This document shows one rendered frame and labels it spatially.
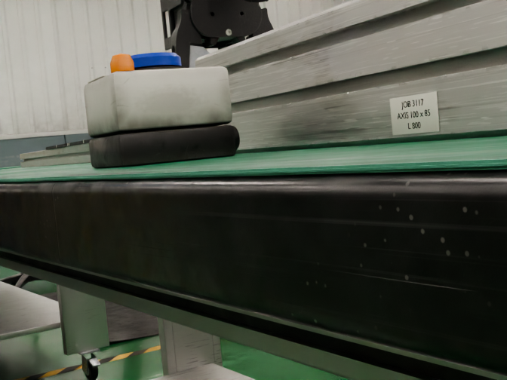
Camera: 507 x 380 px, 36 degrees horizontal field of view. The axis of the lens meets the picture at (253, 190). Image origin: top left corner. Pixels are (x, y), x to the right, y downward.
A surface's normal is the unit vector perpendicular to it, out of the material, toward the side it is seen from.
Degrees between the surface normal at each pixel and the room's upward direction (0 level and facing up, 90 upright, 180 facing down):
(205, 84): 90
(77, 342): 90
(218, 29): 90
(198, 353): 90
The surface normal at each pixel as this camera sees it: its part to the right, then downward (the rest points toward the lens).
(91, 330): 0.54, 0.00
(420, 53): -0.90, 0.11
